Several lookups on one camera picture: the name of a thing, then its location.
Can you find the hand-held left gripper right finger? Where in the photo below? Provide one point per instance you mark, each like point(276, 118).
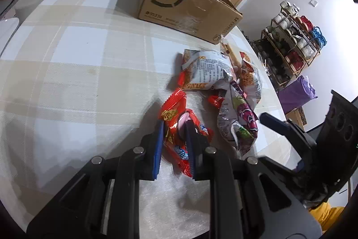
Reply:
point(192, 149)

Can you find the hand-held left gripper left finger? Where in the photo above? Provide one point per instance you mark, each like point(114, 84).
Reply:
point(157, 149)

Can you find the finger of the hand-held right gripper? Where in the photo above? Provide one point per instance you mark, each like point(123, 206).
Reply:
point(300, 164)
point(279, 125)

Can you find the red snack packet blue print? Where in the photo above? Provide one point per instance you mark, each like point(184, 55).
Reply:
point(174, 115)

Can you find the purple grape snack packet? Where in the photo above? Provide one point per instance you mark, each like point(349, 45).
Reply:
point(240, 115)

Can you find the small red snack packet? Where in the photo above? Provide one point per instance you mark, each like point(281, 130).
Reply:
point(216, 101)

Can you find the small orange white snack packet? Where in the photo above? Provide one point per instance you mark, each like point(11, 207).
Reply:
point(250, 76)

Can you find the brown biscuit stick packet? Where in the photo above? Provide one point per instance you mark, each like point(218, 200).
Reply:
point(230, 52)

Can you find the small brown cardboard box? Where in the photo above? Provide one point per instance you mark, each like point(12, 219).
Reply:
point(296, 117)

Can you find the purple bag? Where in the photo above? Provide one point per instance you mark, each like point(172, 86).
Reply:
point(296, 93)

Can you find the person's yellow clothing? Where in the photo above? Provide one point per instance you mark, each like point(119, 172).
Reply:
point(327, 216)

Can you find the wooden shoe rack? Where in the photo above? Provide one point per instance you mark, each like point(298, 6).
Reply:
point(279, 59)

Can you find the rows of shoes on rack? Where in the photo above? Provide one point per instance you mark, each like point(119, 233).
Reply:
point(293, 37)

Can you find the grey round stool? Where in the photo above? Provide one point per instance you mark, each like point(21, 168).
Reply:
point(32, 3)

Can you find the white light switch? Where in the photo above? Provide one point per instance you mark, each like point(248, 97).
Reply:
point(313, 2)

